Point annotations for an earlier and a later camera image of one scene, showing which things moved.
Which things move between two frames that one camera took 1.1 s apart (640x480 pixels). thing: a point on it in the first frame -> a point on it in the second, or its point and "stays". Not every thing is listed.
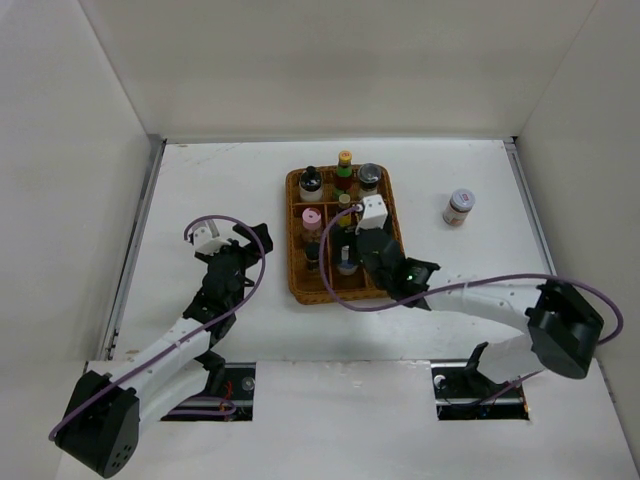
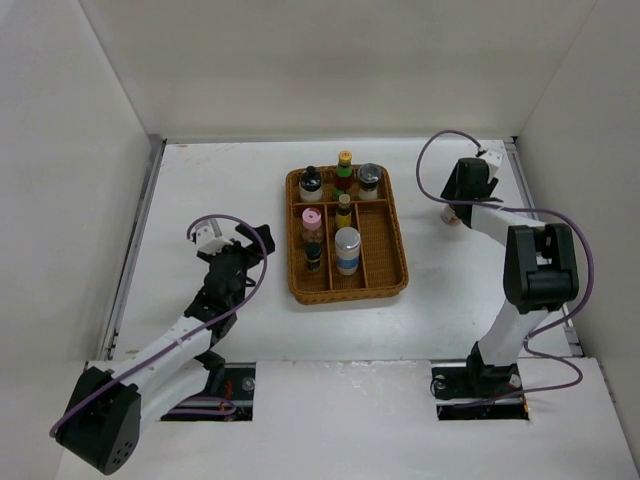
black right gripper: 344,236 -> 451,187
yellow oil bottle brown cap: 344,204 stays
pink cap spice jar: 311,224 stays
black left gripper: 243,251 stays
